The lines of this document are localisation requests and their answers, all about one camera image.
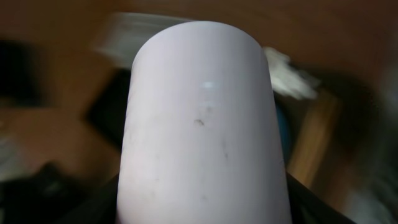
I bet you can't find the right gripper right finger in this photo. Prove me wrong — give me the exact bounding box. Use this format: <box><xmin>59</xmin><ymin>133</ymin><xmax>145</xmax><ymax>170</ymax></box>
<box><xmin>286</xmin><ymin>173</ymin><xmax>354</xmax><ymax>224</ymax></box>

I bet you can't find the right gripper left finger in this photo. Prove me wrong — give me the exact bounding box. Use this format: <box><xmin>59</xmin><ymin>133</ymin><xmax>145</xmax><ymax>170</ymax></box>
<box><xmin>52</xmin><ymin>174</ymin><xmax>121</xmax><ymax>224</ymax></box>

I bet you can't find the wooden chopstick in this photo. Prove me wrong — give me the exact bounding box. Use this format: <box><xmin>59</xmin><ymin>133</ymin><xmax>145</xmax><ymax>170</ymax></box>
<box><xmin>287</xmin><ymin>90</ymin><xmax>341</xmax><ymax>188</ymax></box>

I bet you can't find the pink plastic cup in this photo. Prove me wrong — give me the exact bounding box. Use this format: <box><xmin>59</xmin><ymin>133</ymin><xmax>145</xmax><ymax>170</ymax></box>
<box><xmin>117</xmin><ymin>21</ymin><xmax>292</xmax><ymax>224</ymax></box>

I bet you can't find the dark blue plate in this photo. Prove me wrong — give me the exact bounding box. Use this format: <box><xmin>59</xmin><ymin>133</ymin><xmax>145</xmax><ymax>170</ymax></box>
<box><xmin>275</xmin><ymin>103</ymin><xmax>293</xmax><ymax>165</ymax></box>

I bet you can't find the crumpled white tissue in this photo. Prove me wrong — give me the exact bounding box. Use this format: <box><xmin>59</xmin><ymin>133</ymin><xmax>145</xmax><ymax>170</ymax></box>
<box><xmin>263</xmin><ymin>47</ymin><xmax>320</xmax><ymax>100</ymax></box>

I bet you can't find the clear plastic bin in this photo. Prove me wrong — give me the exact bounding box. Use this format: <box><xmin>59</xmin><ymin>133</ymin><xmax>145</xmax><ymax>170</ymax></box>
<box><xmin>92</xmin><ymin>12</ymin><xmax>189</xmax><ymax>70</ymax></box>

